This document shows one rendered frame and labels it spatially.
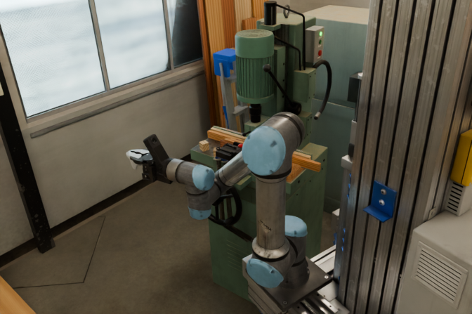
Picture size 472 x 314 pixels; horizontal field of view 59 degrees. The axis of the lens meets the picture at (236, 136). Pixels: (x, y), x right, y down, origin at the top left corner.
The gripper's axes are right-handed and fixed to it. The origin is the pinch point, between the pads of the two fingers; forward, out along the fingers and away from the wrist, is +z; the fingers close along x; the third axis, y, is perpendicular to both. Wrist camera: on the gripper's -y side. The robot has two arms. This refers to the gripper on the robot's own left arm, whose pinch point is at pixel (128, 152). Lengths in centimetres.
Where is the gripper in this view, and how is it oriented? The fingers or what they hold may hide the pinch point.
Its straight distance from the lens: 153.1
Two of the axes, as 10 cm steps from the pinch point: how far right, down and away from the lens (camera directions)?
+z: -8.4, -1.8, 5.1
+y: 0.5, 9.1, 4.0
